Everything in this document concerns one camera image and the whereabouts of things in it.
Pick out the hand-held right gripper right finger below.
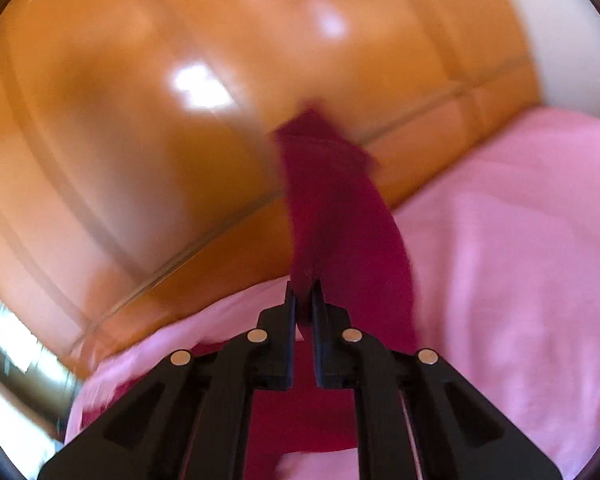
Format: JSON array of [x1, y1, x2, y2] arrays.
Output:
[[311, 280, 564, 480]]

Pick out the dark red pants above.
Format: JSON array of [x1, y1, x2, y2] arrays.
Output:
[[82, 102, 422, 461]]

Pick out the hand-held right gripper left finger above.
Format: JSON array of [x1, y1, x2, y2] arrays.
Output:
[[37, 281, 298, 480]]

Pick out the pink bed sheet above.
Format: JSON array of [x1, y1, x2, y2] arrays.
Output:
[[65, 107, 600, 480]]

